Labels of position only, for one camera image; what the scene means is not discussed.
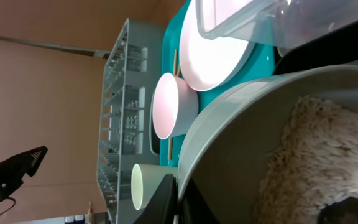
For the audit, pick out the white round plate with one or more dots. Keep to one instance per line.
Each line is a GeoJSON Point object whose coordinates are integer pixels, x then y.
{"type": "Point", "coordinates": [206, 64]}

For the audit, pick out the wooden chopstick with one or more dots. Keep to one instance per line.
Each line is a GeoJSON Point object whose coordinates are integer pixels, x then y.
{"type": "Point", "coordinates": [170, 146]}
{"type": "Point", "coordinates": [174, 71]}

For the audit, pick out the grey plastic dishwasher rack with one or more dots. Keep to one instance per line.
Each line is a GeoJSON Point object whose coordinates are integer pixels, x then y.
{"type": "Point", "coordinates": [130, 76]}

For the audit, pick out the white rice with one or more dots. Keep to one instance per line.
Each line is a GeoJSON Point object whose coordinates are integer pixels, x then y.
{"type": "Point", "coordinates": [314, 166]}

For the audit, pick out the clear plastic bin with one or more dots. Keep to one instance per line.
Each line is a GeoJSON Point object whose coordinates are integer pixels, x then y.
{"type": "Point", "coordinates": [281, 23]}

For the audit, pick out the small white cup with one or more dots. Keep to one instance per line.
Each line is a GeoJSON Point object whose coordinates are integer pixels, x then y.
{"type": "Point", "coordinates": [145, 179]}

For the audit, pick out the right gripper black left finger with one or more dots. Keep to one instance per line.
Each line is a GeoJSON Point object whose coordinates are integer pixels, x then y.
{"type": "Point", "coordinates": [162, 206]}

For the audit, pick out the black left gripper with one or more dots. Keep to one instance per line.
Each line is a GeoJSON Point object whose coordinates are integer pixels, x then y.
{"type": "Point", "coordinates": [14, 168]}

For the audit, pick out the grey bowl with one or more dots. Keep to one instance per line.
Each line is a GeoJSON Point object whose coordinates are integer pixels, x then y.
{"type": "Point", "coordinates": [225, 150]}

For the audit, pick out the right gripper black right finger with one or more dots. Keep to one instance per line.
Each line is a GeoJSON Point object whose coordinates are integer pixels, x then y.
{"type": "Point", "coordinates": [194, 209]}

